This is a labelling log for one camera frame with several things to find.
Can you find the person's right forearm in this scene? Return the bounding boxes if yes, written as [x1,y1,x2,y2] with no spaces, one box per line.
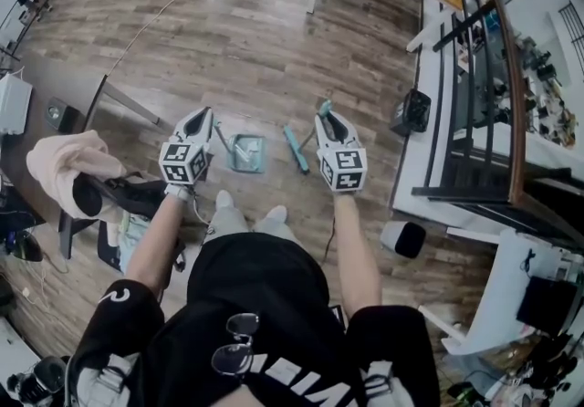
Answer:
[331,192,384,311]

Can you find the white desk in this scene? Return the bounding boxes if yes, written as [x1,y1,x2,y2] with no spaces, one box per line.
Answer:
[418,225,584,357]

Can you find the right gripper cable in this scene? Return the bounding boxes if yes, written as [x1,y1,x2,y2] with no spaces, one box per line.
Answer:
[320,214,339,266]

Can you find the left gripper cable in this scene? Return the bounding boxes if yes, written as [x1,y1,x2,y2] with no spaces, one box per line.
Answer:
[190,192,214,229]

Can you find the grey speaker box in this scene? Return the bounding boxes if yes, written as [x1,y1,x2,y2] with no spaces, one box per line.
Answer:
[45,96,82,131]

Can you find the white floor cable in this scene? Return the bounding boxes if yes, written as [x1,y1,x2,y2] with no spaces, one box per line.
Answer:
[108,0,277,74]

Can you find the teal broom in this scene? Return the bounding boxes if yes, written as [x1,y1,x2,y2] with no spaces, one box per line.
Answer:
[282,99,334,177]

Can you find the grey bin with black liner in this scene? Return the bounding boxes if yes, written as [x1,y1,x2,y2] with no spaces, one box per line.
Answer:
[381,220,428,259]

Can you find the pink jacket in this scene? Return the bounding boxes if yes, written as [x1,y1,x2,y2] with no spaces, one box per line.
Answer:
[25,129,128,220]

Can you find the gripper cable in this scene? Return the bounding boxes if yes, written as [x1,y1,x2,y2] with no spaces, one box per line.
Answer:
[190,192,214,229]
[320,214,339,266]

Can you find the teal dustpan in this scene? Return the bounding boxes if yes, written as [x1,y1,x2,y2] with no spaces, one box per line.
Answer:
[211,119,267,175]

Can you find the white paper bag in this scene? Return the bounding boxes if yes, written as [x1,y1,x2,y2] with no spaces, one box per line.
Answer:
[0,73,35,136]

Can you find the black printed t-shirt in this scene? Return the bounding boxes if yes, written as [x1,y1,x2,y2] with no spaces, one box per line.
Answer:
[67,231,443,407]

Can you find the person's left forearm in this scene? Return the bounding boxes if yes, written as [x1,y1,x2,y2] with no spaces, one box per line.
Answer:
[124,193,192,293]

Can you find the white right shoe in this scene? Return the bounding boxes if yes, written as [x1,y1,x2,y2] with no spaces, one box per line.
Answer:
[265,204,289,224]

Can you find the small black bin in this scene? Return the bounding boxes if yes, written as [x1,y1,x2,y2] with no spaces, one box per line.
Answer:
[389,87,433,139]

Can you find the black laptop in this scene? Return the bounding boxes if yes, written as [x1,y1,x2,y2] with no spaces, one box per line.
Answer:
[516,276,580,338]

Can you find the black camera equipment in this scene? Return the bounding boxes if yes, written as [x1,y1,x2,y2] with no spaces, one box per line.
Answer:
[0,353,70,407]

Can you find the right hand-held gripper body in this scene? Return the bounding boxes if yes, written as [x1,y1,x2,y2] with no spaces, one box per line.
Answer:
[317,138,369,193]

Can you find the white wristband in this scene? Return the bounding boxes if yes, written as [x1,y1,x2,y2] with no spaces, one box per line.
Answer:
[163,183,193,202]

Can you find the grey trousers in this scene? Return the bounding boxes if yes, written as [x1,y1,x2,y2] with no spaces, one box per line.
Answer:
[202,206,298,245]

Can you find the eyeglasses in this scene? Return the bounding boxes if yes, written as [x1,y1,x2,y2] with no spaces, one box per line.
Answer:
[210,312,262,378]

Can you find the light blue bag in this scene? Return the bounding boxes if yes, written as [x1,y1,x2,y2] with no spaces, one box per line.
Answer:
[97,212,152,275]

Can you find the black railing with wooden handrail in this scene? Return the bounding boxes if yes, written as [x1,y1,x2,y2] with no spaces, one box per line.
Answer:
[391,0,584,254]

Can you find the black office chair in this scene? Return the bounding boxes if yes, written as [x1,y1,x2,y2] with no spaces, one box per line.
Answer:
[57,171,189,275]

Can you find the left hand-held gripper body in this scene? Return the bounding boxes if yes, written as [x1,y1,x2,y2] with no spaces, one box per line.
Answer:
[157,129,216,188]

